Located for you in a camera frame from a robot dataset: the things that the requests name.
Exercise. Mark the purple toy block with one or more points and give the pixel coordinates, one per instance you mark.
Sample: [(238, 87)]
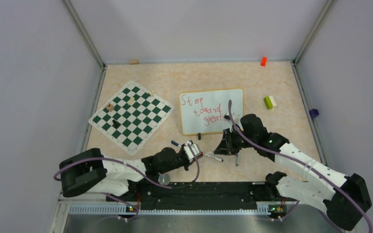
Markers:
[(314, 113)]

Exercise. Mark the orange toy block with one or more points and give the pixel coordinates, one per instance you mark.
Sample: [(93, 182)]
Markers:
[(264, 61)]

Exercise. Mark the small wooden cork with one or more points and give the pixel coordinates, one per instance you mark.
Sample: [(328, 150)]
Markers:
[(133, 62)]

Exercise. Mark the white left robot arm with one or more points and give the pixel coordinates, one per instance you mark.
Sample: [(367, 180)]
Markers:
[(90, 171)]

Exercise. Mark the brown wooden chess piece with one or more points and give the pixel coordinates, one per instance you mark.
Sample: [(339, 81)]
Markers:
[(110, 107)]

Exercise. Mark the green white chessboard mat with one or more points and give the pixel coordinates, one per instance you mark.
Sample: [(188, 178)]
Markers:
[(139, 121)]

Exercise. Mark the green whiteboard marker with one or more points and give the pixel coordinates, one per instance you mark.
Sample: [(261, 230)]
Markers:
[(237, 159)]

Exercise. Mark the green white toy brick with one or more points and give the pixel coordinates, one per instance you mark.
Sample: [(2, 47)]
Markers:
[(270, 102)]

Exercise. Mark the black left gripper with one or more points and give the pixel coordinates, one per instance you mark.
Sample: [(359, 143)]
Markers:
[(188, 163)]

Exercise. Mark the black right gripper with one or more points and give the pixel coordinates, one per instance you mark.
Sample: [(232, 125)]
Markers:
[(226, 147)]

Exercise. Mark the yellow framed whiteboard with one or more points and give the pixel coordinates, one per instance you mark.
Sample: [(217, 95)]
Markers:
[(204, 111)]

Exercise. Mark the black whiteboard marker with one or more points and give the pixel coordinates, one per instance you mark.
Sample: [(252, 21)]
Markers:
[(218, 159)]

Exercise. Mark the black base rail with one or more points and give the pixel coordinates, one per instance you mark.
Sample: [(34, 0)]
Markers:
[(201, 196)]

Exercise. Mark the black chess piece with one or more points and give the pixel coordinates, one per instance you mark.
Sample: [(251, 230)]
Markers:
[(116, 124)]

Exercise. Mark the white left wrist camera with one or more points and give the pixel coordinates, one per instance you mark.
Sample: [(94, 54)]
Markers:
[(192, 150)]

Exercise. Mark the silver round knob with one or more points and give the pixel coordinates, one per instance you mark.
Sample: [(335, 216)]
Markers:
[(164, 179)]

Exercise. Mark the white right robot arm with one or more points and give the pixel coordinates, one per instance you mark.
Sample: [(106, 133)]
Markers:
[(343, 199)]

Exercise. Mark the blue whiteboard marker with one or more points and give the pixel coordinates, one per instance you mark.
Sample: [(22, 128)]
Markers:
[(176, 144)]

